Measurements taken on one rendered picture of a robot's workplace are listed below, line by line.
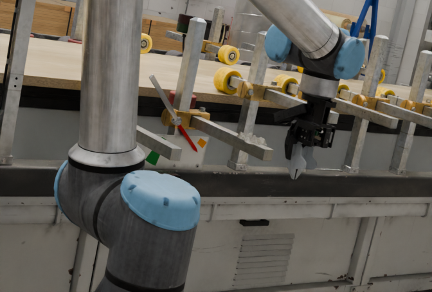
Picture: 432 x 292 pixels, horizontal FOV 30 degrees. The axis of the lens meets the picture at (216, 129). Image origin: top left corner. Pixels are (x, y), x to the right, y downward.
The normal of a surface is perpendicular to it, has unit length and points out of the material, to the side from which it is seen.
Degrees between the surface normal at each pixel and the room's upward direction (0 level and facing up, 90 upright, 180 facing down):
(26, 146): 90
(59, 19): 90
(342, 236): 90
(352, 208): 90
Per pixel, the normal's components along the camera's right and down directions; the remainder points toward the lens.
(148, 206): -0.20, 0.06
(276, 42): -0.81, -0.06
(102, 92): -0.09, 0.28
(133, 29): 0.79, 0.23
